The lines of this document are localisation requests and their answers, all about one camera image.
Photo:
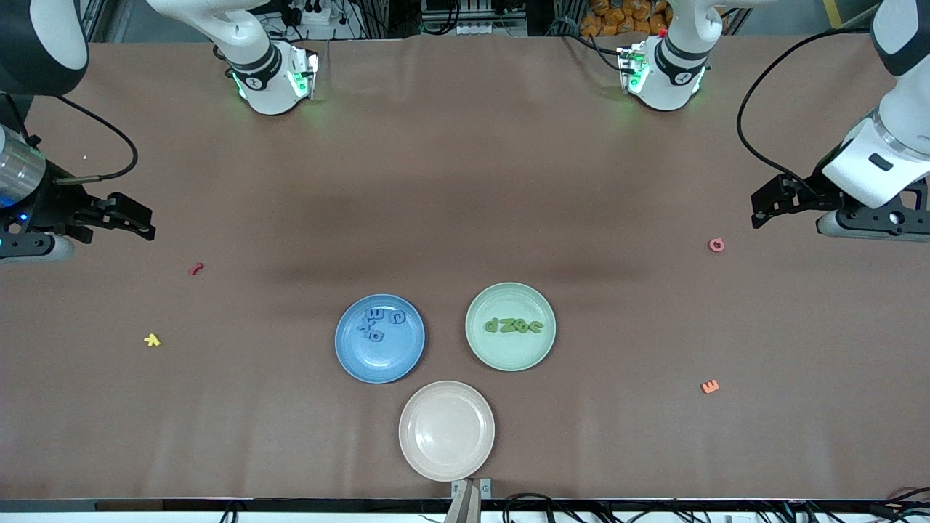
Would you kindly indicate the blue plate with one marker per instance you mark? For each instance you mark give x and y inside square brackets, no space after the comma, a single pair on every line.
[389,359]

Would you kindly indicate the heap of orange objects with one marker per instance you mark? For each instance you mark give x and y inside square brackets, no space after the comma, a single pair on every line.
[617,18]

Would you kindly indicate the pink beige plate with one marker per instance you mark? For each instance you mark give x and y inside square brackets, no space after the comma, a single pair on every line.
[447,431]

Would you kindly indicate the table cover sheet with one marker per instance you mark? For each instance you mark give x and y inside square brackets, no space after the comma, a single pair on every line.
[465,181]

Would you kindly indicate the green letter B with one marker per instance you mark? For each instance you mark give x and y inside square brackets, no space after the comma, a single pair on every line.
[521,327]

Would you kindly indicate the orange letter E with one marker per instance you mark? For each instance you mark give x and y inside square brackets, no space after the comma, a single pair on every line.
[710,386]

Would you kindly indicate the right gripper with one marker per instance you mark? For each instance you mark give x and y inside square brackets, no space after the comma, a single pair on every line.
[52,205]

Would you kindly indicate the white power strip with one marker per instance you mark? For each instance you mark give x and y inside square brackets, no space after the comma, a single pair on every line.
[479,29]
[312,14]

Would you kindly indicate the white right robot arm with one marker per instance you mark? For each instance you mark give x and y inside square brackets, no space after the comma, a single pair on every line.
[265,80]

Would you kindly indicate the green letter N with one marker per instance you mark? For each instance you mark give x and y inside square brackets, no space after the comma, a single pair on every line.
[507,325]

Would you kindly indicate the yellow letter k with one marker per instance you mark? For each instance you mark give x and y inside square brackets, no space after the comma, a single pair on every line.
[152,339]

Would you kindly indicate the green letter p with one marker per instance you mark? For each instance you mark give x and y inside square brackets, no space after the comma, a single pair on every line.
[489,325]

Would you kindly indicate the black table edge rail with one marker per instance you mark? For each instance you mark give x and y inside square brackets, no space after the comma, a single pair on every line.
[290,505]

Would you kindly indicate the blue letter c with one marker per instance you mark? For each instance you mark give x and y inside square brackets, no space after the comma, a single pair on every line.
[394,318]

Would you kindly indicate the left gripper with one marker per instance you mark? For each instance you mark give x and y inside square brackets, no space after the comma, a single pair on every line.
[811,194]

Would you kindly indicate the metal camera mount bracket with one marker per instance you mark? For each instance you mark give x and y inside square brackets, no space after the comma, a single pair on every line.
[485,489]

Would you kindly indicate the aluminium frame profile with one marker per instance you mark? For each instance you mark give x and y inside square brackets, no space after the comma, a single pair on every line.
[378,18]

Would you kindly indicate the pink letter Q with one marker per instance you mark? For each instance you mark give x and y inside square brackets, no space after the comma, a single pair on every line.
[711,245]

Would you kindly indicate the green plate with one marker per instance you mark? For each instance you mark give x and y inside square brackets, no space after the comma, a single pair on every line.
[511,352]

